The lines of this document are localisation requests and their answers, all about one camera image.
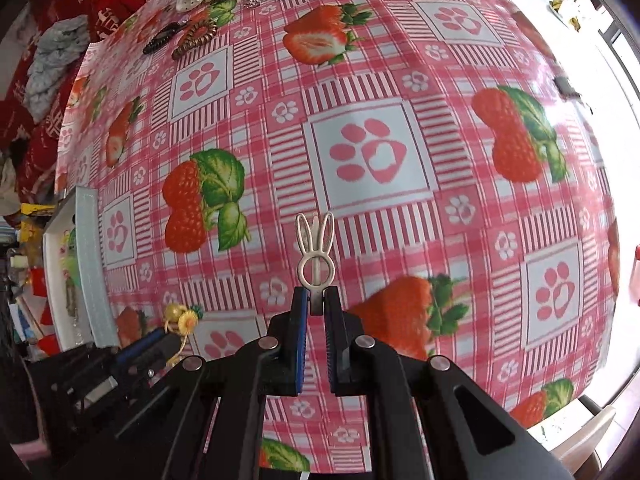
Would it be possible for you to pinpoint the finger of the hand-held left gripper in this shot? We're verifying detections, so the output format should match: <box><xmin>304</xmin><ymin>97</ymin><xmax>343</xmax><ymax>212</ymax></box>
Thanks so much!
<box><xmin>111</xmin><ymin>334</ymin><xmax>183</xmax><ymax>388</ymax></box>
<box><xmin>115</xmin><ymin>329</ymin><xmax>170</xmax><ymax>362</ymax></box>

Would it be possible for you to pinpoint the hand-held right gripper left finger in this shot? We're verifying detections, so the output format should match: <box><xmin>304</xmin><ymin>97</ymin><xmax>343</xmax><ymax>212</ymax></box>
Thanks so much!
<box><xmin>52</xmin><ymin>286</ymin><xmax>312</xmax><ymax>480</ymax></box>

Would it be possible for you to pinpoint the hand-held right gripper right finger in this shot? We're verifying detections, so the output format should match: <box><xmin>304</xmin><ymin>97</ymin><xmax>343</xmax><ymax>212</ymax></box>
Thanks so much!
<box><xmin>322</xmin><ymin>286</ymin><xmax>576</xmax><ymax>480</ymax></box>

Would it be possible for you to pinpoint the white rabbit hair clip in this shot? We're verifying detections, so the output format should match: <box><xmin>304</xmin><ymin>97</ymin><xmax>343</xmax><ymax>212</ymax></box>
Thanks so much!
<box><xmin>296</xmin><ymin>212</ymin><xmax>335</xmax><ymax>317</ymax></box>

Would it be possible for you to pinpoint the yellow flower hair tie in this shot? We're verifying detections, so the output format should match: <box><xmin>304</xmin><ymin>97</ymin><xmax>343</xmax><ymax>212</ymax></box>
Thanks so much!
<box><xmin>162</xmin><ymin>302</ymin><xmax>206</xmax><ymax>368</ymax></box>

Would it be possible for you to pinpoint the braided beige cord bracelet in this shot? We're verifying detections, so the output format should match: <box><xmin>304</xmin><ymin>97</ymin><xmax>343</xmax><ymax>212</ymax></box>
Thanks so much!
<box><xmin>64</xmin><ymin>280</ymin><xmax>83</xmax><ymax>348</ymax></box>

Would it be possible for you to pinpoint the green mesh scrunchie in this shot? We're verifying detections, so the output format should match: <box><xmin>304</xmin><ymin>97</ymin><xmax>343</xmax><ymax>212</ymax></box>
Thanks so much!
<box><xmin>62</xmin><ymin>227</ymin><xmax>84</xmax><ymax>291</ymax></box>

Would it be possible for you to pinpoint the white storage box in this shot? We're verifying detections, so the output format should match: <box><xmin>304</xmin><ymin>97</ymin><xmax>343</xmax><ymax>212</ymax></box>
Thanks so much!
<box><xmin>42</xmin><ymin>186</ymin><xmax>121</xmax><ymax>356</ymax></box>

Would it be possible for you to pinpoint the beige chair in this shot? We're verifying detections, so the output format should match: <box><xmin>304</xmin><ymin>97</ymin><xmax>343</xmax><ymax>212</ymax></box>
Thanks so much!
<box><xmin>530</xmin><ymin>395</ymin><xmax>618</xmax><ymax>480</ymax></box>

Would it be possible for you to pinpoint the red printed cloth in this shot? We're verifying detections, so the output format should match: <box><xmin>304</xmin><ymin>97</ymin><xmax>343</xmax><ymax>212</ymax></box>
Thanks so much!
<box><xmin>0</xmin><ymin>45</ymin><xmax>66</xmax><ymax>201</ymax></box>

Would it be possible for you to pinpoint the strawberry print tablecloth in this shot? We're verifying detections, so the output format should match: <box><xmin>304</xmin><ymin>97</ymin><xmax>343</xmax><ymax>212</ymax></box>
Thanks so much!
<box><xmin>52</xmin><ymin>0</ymin><xmax>623</xmax><ymax>473</ymax></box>

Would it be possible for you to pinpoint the grey knitted cloth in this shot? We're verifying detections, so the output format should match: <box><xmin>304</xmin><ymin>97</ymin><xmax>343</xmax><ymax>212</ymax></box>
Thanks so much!
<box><xmin>22</xmin><ymin>15</ymin><xmax>91</xmax><ymax>123</ymax></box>

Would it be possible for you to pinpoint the red printed cushion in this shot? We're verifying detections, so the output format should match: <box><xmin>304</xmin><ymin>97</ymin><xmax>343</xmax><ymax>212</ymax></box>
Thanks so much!
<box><xmin>87</xmin><ymin>0</ymin><xmax>166</xmax><ymax>41</ymax></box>

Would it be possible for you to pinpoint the brown coil hair tie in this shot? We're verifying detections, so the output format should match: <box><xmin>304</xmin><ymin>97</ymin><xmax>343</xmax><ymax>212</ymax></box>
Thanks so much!
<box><xmin>172</xmin><ymin>21</ymin><xmax>218</xmax><ymax>60</ymax></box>

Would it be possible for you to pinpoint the black coil hair tie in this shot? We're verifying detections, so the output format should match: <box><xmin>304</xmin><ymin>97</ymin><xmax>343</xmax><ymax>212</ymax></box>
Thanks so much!
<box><xmin>142</xmin><ymin>27</ymin><xmax>176</xmax><ymax>56</ymax></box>

